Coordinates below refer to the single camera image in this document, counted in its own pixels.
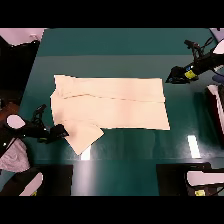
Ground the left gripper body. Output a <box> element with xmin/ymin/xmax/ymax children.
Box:
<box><xmin>49</xmin><ymin>123</ymin><xmax>70</xmax><ymax>144</ymax></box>

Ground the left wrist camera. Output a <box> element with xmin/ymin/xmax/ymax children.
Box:
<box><xmin>31</xmin><ymin>103</ymin><xmax>48</xmax><ymax>127</ymax></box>

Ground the red garment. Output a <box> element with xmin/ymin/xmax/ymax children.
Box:
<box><xmin>204</xmin><ymin>84</ymin><xmax>224</xmax><ymax>148</ymax></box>

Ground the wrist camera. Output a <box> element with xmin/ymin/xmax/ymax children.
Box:
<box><xmin>183</xmin><ymin>39</ymin><xmax>205</xmax><ymax>60</ymax></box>
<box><xmin>31</xmin><ymin>103</ymin><xmax>48</xmax><ymax>127</ymax></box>

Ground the white garment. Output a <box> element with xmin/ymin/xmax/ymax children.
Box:
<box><xmin>0</xmin><ymin>137</ymin><xmax>31</xmax><ymax>174</ymax></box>

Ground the blue garment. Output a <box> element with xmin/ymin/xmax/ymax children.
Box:
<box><xmin>212</xmin><ymin>73</ymin><xmax>224</xmax><ymax>85</ymax></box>

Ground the cream garment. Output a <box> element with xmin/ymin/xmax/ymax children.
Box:
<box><xmin>49</xmin><ymin>74</ymin><xmax>171</xmax><ymax>157</ymax></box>

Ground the black cable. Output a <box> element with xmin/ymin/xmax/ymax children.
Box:
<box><xmin>199</xmin><ymin>36</ymin><xmax>216</xmax><ymax>55</ymax></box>

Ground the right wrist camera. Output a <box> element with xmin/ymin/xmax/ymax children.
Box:
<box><xmin>183</xmin><ymin>39</ymin><xmax>205</xmax><ymax>60</ymax></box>

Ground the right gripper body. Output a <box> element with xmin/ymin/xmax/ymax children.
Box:
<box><xmin>165</xmin><ymin>65</ymin><xmax>188</xmax><ymax>85</ymax></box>

